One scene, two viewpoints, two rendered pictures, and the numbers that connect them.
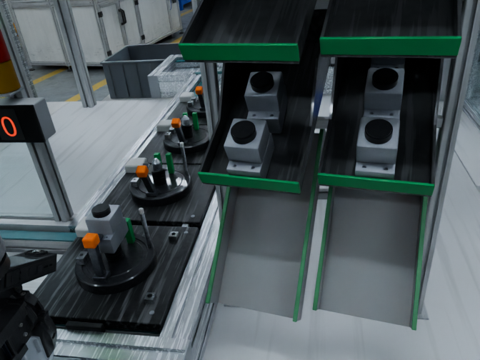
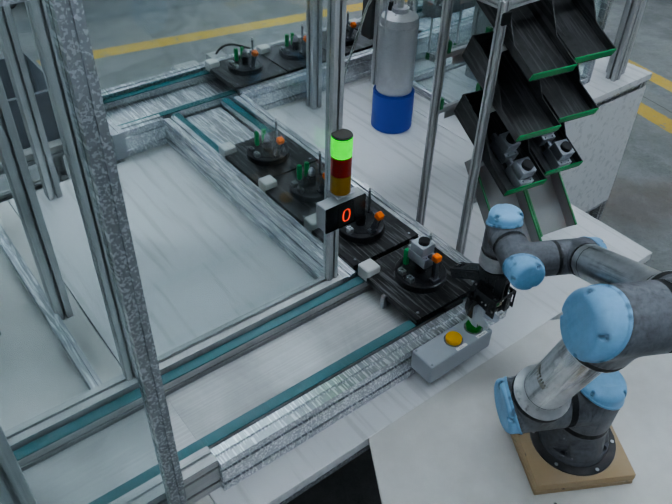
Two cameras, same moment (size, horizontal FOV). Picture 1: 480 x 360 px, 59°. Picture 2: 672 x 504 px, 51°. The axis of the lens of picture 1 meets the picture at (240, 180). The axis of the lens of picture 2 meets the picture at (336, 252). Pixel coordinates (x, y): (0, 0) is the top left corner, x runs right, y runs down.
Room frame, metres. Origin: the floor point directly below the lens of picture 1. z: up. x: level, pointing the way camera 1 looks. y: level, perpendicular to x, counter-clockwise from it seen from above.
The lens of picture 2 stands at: (-0.14, 1.46, 2.23)
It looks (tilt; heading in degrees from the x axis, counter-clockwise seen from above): 40 degrees down; 310
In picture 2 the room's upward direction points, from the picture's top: 2 degrees clockwise
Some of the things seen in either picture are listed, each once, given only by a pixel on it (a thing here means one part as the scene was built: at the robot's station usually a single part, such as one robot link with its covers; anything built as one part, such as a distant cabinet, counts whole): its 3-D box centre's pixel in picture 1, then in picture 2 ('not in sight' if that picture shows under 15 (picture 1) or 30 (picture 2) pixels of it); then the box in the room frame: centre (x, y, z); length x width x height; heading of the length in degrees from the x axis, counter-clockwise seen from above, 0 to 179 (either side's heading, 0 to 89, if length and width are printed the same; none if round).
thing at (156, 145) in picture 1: (186, 128); not in sight; (1.08, 0.13, 1.01); 0.24 x 0.24 x 0.13; 78
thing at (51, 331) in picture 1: (34, 330); not in sight; (0.37, 0.27, 1.06); 0.05 x 0.02 x 0.09; 78
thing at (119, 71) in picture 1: (163, 69); not in sight; (2.72, 0.43, 0.73); 0.62 x 0.42 x 0.23; 78
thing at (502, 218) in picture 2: not in sight; (503, 231); (0.35, 0.30, 1.28); 0.09 x 0.08 x 0.11; 140
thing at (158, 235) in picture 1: (118, 269); (419, 278); (0.59, 0.23, 0.96); 0.24 x 0.24 x 0.02; 78
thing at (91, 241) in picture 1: (97, 252); (433, 265); (0.54, 0.24, 1.04); 0.04 x 0.02 x 0.08; 168
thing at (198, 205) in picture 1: (158, 173); (360, 216); (0.84, 0.18, 1.01); 0.24 x 0.24 x 0.13; 78
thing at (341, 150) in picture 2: not in sight; (341, 145); (0.74, 0.39, 1.38); 0.05 x 0.05 x 0.05
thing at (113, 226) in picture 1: (108, 221); (420, 248); (0.60, 0.23, 1.06); 0.08 x 0.04 x 0.07; 168
